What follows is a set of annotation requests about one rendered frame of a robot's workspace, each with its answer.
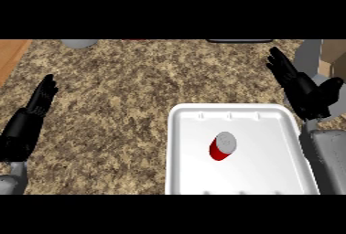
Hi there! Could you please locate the brown cardboard box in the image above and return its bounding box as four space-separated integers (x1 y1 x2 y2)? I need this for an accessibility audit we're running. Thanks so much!
318 38 346 80

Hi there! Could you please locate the white plastic tray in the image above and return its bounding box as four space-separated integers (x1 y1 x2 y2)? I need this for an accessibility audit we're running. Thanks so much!
164 102 323 196

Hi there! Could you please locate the red can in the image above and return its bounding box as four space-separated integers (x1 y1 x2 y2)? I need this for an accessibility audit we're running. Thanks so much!
209 131 240 162

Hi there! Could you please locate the grey round object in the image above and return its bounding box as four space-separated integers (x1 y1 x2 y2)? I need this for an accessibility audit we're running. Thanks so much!
60 38 101 49

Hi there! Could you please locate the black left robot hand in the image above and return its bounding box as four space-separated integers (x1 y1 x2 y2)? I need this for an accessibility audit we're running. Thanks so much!
0 73 61 164

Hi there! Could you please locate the grey upright object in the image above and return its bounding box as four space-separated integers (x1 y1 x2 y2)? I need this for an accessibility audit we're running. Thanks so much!
292 38 324 77

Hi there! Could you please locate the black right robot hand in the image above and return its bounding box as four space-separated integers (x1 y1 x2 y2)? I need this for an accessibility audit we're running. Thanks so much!
265 46 346 122

